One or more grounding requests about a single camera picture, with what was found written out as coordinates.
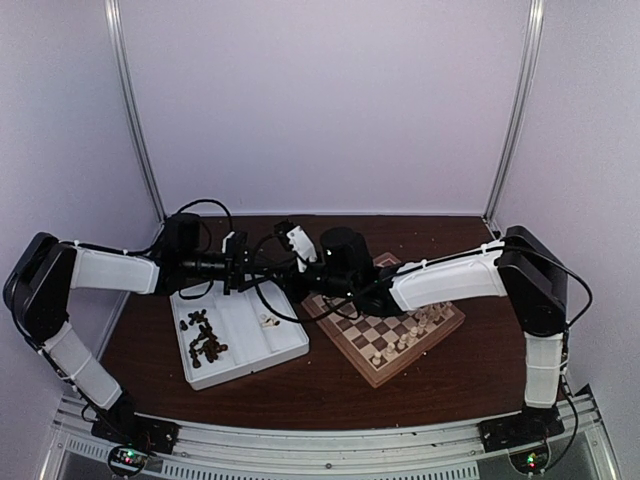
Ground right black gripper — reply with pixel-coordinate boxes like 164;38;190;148
266;254;357;304

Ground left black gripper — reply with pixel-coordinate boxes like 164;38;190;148
182;238;275;295

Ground light chess queen piece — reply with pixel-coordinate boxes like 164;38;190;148
396;334;407;351

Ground light chess pawn piece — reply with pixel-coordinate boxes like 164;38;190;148
442;302;454;319

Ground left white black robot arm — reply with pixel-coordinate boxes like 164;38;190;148
2;212;288;444

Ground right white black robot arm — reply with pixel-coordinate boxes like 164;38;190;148
274;221;570;442

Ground pile of light chess pieces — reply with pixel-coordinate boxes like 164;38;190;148
259;313;281;328

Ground pile of dark chess pieces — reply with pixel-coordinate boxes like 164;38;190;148
179;309;229;369

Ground wooden chess board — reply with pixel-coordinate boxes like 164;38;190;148
300;252;467;390

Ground left controller board with LEDs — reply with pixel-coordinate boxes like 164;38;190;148
107;445;149;476

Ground controller board with leds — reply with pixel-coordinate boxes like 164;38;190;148
107;445;149;476
509;450;550;475

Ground right controller board with LEDs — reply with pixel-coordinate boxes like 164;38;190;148
509;450;550;475

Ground white plastic compartment tray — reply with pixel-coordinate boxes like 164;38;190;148
170;282;309;391

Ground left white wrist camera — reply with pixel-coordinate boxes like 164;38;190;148
221;231;236;257

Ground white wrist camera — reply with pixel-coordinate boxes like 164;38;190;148
221;231;236;257
274;220;318;273

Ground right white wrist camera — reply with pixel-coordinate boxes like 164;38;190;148
274;220;318;273

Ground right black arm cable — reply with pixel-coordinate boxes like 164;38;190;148
252;234;396;324

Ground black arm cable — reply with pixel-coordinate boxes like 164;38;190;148
149;198;236;251
252;234;396;324

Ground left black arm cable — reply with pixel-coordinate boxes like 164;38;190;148
149;198;236;251

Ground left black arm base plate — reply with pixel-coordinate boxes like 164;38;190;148
91;416;180;454

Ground front aluminium frame rail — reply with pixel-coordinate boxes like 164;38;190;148
37;392;626;480

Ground right aluminium frame post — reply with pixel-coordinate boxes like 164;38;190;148
482;0;546;237

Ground aluminium frame post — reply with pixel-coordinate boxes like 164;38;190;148
104;0;166;223
482;0;546;237

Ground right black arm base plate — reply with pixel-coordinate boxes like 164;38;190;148
478;413;565;452

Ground left aluminium frame post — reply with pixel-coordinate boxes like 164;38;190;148
104;0;166;223

